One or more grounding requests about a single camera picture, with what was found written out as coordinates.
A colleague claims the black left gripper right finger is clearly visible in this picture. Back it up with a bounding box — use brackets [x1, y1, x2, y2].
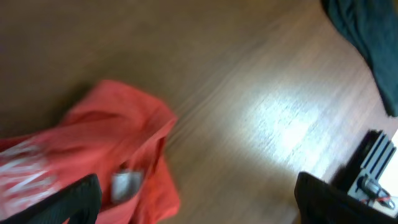
[294, 172, 397, 224]

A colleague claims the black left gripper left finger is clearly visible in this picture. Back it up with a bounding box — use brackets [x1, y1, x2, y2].
[1, 174, 102, 224]

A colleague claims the orange soccer t-shirt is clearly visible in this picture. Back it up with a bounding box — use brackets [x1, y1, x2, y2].
[1, 80, 180, 223]

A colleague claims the black t-shirt at right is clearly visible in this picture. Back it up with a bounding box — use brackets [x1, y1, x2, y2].
[321, 0, 397, 118]

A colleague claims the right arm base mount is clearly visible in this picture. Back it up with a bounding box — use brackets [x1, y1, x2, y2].
[331, 130, 397, 220]

